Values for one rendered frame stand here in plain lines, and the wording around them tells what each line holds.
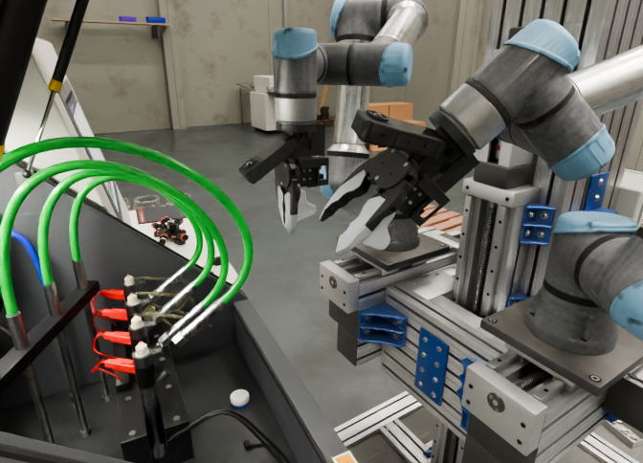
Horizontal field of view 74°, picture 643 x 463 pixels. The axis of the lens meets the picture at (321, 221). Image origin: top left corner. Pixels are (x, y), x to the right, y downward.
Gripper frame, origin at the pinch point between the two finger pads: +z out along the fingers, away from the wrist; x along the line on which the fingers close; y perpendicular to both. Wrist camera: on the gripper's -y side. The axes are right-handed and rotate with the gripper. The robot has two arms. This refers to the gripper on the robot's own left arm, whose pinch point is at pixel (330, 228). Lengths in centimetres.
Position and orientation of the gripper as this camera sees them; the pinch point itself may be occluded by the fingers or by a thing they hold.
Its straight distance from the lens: 57.1
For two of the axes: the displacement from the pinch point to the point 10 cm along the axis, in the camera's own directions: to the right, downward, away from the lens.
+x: -2.5, -5.5, 8.0
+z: -7.1, 6.6, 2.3
